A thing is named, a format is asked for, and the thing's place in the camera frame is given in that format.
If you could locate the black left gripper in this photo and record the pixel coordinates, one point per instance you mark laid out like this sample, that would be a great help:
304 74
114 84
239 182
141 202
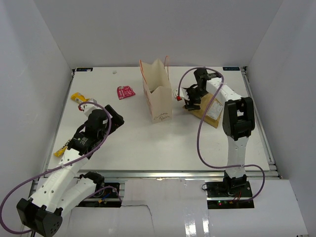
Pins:
116 121

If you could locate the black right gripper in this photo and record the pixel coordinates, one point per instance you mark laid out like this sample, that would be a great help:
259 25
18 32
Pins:
190 104

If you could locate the large brown snack bag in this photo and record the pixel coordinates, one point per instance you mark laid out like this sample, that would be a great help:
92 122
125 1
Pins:
214 112

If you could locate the red snack packet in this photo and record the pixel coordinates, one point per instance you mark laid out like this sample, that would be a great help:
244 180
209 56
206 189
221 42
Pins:
125 92

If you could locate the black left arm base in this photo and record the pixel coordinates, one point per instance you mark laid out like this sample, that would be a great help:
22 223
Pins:
106 197

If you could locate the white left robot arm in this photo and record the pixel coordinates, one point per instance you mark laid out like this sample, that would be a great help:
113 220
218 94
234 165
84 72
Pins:
44 210

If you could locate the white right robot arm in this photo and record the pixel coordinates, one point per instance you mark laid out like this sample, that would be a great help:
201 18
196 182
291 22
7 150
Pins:
238 120

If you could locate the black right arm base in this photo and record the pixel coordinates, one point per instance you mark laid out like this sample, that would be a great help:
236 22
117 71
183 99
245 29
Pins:
219 198

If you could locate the beige paper bag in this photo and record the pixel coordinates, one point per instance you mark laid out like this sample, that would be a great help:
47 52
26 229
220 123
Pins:
157 90

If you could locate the yellow snack packet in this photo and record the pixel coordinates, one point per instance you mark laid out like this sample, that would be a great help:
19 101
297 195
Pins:
78 97

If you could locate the blue table label right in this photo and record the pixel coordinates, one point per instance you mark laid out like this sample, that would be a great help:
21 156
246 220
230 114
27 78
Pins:
231 69

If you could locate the blue table label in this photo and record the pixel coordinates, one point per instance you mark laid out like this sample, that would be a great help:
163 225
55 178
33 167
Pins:
231 69
84 69

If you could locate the blue table label left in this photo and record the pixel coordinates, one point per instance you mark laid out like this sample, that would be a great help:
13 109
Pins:
84 69

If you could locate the yellow candy bar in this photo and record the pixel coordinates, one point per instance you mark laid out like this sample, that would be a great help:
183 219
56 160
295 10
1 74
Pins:
61 151

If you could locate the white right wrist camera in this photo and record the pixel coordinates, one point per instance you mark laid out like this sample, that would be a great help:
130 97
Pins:
180 94

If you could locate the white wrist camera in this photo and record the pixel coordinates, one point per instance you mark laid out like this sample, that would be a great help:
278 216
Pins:
88 108
180 94

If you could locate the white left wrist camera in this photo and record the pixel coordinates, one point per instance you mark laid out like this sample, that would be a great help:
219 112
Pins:
88 108

